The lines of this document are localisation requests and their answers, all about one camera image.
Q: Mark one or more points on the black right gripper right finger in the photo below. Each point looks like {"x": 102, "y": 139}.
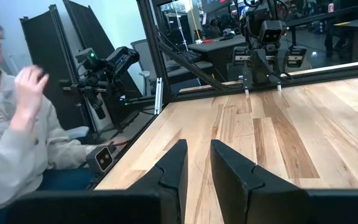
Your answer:
{"x": 232, "y": 180}

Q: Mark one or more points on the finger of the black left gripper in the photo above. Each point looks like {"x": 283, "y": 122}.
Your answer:
{"x": 296, "y": 56}
{"x": 241, "y": 56}

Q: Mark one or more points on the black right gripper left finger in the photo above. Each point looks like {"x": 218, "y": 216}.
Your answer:
{"x": 176, "y": 171}

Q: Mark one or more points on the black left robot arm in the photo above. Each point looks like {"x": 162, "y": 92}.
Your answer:
{"x": 259, "y": 11}

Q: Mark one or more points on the dark background desk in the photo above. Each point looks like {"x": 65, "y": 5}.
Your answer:
{"x": 216, "y": 46}

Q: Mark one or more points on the grey office chair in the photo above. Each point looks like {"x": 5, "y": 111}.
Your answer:
{"x": 145, "y": 62}

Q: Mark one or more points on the black folding panel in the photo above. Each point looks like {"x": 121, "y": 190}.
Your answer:
{"x": 51, "y": 62}
{"x": 89, "y": 28}

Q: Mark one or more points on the person's hand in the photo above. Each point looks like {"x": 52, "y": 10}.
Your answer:
{"x": 30, "y": 87}

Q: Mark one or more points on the seated person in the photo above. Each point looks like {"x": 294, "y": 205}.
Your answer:
{"x": 8, "y": 149}

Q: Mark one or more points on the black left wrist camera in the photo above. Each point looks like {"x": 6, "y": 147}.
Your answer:
{"x": 271, "y": 31}

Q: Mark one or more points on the black table-level camera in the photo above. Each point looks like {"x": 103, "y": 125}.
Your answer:
{"x": 100, "y": 159}

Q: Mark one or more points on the silver metal bracket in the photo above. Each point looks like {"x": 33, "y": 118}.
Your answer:
{"x": 158, "y": 95}

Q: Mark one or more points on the black aluminium table frame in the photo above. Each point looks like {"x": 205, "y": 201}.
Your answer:
{"x": 154, "y": 46}

